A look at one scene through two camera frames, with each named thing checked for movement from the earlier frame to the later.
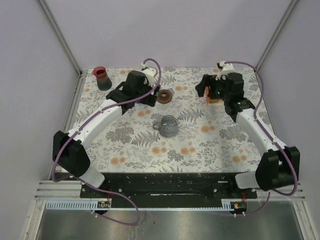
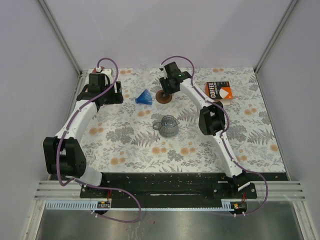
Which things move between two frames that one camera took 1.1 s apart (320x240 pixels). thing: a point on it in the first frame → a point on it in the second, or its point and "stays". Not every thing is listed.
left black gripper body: x=150 y=101 → x=111 y=97
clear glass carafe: x=168 y=127 stays
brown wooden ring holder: x=164 y=96 stays
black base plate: x=169 y=186 stays
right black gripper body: x=217 y=89 → x=166 y=87
